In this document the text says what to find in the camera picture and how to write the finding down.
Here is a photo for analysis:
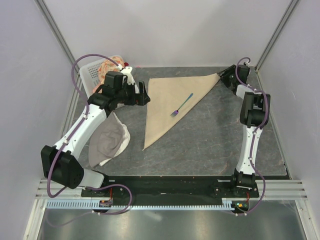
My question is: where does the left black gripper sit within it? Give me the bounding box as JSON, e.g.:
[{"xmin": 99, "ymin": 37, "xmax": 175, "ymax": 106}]
[{"xmin": 115, "ymin": 81, "xmax": 150, "ymax": 107}]

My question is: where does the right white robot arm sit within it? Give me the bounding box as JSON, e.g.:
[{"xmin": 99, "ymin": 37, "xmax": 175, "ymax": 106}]
[{"xmin": 218, "ymin": 64, "xmax": 271, "ymax": 197}]

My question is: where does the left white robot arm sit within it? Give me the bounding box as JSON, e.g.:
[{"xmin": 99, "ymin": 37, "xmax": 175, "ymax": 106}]
[{"xmin": 40, "ymin": 66, "xmax": 150, "ymax": 197}]

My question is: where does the grey cloth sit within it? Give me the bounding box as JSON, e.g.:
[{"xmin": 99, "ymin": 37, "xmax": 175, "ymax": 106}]
[{"xmin": 88, "ymin": 112, "xmax": 125, "ymax": 168}]

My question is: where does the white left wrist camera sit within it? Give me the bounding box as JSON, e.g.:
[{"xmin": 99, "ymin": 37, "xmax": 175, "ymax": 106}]
[{"xmin": 120, "ymin": 66, "xmax": 136, "ymax": 85}]

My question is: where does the slotted cable duct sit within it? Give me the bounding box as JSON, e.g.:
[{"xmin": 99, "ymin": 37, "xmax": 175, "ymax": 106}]
[{"xmin": 46, "ymin": 199, "xmax": 235, "ymax": 211}]

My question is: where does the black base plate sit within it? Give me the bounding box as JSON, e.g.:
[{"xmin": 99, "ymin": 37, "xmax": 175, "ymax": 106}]
[{"xmin": 79, "ymin": 174, "xmax": 259, "ymax": 201}]

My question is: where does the white plastic basket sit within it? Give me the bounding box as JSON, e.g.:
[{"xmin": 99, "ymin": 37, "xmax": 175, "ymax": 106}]
[{"xmin": 79, "ymin": 54, "xmax": 137, "ymax": 97}]

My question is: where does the beige cloth napkin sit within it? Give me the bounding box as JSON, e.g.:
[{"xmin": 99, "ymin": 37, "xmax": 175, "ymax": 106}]
[{"xmin": 143, "ymin": 73, "xmax": 220, "ymax": 149}]

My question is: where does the orange floral cloth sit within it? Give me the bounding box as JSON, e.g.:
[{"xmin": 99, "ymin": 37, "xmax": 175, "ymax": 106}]
[{"xmin": 92, "ymin": 55, "xmax": 125, "ymax": 93}]

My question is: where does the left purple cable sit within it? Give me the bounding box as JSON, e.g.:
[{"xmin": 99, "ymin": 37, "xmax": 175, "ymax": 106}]
[{"xmin": 46, "ymin": 52, "xmax": 125, "ymax": 227}]

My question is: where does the iridescent rainbow fork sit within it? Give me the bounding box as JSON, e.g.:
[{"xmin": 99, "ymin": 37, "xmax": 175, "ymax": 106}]
[{"xmin": 170, "ymin": 93, "xmax": 194, "ymax": 117}]

